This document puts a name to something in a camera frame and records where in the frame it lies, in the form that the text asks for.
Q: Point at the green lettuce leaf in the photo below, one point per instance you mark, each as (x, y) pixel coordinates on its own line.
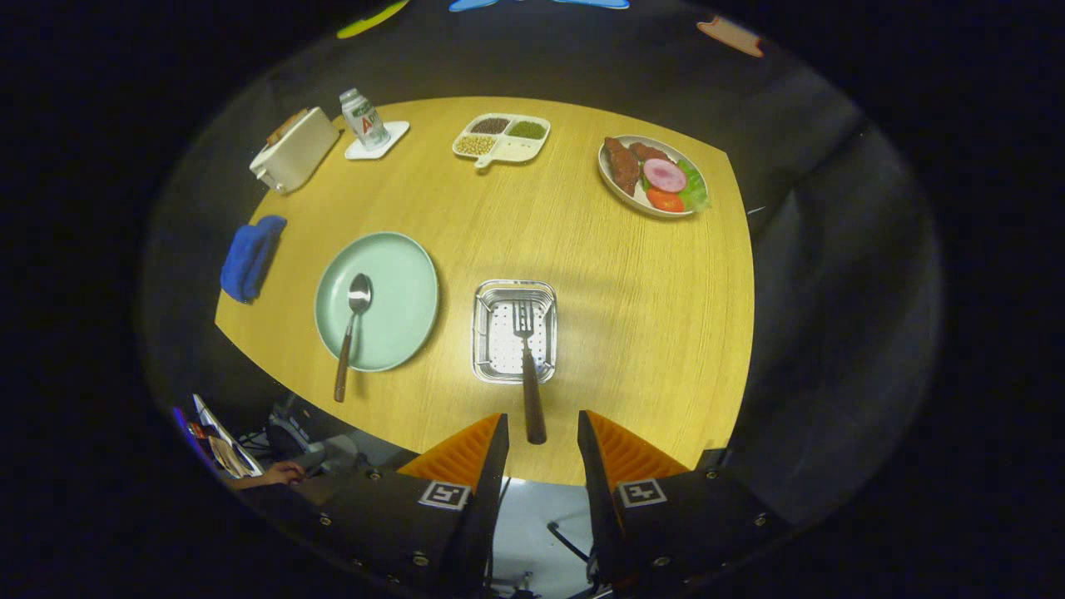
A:
(695, 190)

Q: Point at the white toaster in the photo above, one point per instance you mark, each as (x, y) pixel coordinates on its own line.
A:
(299, 158)

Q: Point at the red tomato slice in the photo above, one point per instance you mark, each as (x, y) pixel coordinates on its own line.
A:
(666, 200)

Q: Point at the pink ham slice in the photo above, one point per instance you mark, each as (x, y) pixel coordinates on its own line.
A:
(664, 175)

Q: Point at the grey table base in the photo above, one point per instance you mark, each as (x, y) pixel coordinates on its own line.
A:
(333, 449)

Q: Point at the green round plate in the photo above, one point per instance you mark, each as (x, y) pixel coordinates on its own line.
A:
(399, 299)

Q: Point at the white food plate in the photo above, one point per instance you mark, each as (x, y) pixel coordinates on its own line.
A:
(642, 204)

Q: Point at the white divided bean dish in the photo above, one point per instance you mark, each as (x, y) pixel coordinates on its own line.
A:
(520, 150)

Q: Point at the small plastic drink bottle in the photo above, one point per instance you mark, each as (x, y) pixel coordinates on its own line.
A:
(364, 121)

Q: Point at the blue towel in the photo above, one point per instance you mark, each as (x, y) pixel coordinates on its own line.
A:
(250, 258)

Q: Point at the toast slice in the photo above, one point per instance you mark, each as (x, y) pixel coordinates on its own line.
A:
(281, 133)
(295, 118)

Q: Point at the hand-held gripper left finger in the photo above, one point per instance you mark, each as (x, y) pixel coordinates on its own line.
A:
(491, 491)

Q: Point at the brown meat piece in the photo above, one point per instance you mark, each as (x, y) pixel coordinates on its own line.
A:
(624, 166)
(649, 152)

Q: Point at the white square coaster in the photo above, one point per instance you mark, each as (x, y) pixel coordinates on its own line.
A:
(397, 133)

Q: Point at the metal mesh basket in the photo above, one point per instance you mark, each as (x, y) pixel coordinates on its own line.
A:
(491, 333)

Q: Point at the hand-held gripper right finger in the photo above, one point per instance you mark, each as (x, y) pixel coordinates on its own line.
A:
(595, 491)

